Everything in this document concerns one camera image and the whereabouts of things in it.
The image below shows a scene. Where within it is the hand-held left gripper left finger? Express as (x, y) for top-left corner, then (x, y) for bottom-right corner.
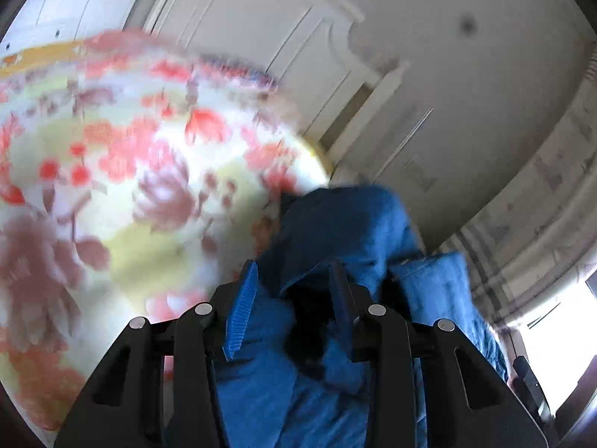
(53, 260), (259, 448)

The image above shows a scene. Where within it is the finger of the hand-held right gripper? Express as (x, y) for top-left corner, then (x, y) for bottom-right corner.
(512, 356), (557, 426)

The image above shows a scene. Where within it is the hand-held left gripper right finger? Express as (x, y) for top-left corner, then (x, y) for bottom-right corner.
(329, 264), (551, 448)

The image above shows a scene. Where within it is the blue padded jacket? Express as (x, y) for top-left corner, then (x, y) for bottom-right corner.
(168, 186), (509, 448)

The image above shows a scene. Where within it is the bright window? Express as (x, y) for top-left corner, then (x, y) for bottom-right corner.
(508, 280), (597, 411)

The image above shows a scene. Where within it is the floral blanket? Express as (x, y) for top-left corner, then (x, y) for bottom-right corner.
(0, 30), (334, 446)

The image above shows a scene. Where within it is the printed striped curtain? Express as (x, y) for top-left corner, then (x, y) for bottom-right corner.
(438, 42), (597, 327)

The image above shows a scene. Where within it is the white bed headboard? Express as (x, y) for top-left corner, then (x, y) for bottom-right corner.
(140, 0), (411, 150)

